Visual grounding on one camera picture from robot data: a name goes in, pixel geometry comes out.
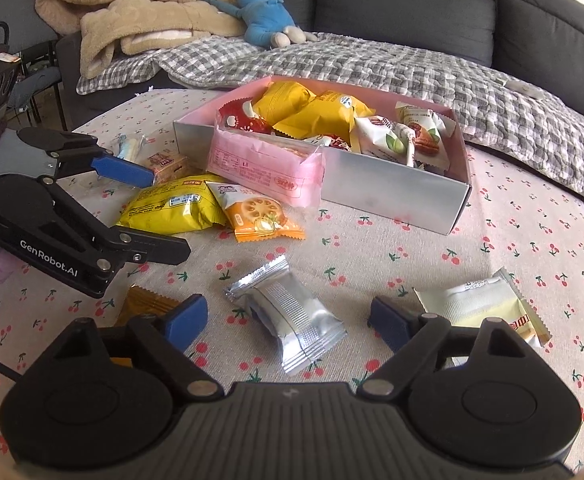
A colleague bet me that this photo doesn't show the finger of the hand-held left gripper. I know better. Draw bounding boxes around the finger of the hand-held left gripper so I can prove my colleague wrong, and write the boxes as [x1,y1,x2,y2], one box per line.
[89,225,193,267]
[17,127,155,188]

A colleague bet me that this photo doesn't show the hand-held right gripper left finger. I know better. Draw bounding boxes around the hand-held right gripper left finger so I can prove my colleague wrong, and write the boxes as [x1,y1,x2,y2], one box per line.
[52,295,223,401]

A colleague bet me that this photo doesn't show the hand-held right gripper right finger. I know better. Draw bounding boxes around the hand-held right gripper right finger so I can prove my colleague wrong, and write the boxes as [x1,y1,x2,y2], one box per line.
[362,296,528,401]

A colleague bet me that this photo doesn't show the yellow blue label snack packet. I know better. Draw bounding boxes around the yellow blue label snack packet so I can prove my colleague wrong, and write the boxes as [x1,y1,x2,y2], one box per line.
[116,174,229,235]

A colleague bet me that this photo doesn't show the gold brown snack packet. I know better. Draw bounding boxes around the gold brown snack packet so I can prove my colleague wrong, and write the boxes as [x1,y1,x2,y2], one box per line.
[109,285,183,368]

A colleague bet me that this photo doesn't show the small brown red candy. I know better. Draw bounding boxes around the small brown red candy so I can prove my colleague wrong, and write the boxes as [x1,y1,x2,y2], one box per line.
[144,152,195,186]

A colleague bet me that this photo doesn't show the white yellow-green snack packet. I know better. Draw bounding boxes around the white yellow-green snack packet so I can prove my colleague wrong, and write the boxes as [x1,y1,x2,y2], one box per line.
[413,266,552,368]

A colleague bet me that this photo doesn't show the silver white snack packet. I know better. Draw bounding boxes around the silver white snack packet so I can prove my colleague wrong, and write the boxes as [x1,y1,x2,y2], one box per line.
[223,255,348,376]

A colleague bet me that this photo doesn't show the pink snack cake packet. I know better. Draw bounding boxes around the pink snack cake packet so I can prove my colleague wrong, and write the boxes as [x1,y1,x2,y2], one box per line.
[207,110,325,209]

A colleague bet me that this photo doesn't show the red white snack packet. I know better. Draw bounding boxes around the red white snack packet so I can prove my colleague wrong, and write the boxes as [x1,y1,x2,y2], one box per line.
[215,99,273,133]

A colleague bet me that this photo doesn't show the pink cardboard box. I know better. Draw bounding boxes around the pink cardboard box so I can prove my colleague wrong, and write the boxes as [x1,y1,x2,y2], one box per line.
[173,75,473,236]

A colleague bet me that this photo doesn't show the white green leaf snack packet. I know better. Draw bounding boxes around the white green leaf snack packet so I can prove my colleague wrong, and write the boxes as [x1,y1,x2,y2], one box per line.
[354,115,413,166]

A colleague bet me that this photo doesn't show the white orange nut snack packet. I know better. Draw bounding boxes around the white orange nut snack packet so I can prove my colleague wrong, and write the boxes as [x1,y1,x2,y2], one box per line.
[394,101,445,168]

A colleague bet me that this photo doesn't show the small blue white candy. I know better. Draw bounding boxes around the small blue white candy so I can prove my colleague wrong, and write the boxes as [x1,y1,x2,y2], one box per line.
[117,135,146,162]

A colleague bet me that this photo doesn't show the cherry print tablecloth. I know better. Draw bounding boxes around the cherry print tablecloth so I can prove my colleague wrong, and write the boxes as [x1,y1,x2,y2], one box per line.
[0,87,584,461]

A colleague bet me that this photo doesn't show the dark chair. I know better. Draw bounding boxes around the dark chair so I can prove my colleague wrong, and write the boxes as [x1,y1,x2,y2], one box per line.
[0,0,68,128]

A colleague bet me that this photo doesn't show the beige fleece blanket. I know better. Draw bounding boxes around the beige fleece blanket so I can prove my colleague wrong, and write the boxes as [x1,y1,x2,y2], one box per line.
[36,0,253,56]

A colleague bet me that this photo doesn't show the lollipop with white stick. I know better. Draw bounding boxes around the lollipop with white stick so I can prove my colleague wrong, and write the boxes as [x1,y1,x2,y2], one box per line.
[389,125,418,168]

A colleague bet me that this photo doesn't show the blue plush toy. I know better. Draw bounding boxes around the blue plush toy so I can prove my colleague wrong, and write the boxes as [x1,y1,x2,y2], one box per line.
[197,0,319,51]

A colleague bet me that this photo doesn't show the grey checked blanket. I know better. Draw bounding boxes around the grey checked blanket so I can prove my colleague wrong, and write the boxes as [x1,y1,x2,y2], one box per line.
[76,31,584,206]

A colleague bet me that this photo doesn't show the small white packet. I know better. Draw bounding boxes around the small white packet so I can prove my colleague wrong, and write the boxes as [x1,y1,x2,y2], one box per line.
[504,79,548,98]

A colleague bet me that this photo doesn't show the dark grey sofa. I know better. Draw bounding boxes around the dark grey sofa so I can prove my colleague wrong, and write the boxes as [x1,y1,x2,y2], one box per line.
[54,0,584,206]

